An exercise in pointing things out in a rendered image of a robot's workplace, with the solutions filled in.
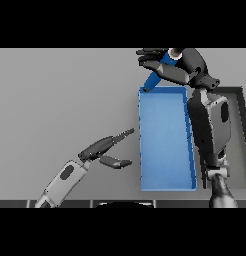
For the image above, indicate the robot's dark right hand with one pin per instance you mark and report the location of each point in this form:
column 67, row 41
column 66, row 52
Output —
column 181, row 68

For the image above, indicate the robot's dark left hand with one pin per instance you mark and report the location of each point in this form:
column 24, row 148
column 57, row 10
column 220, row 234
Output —
column 101, row 146

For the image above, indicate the blue pipe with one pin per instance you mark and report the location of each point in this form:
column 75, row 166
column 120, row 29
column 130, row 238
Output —
column 154, row 78

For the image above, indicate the robot's light grey left arm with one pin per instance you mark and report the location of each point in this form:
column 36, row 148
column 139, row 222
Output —
column 61, row 181

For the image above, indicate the blue bin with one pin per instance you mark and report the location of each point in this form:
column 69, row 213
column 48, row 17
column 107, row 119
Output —
column 166, row 140

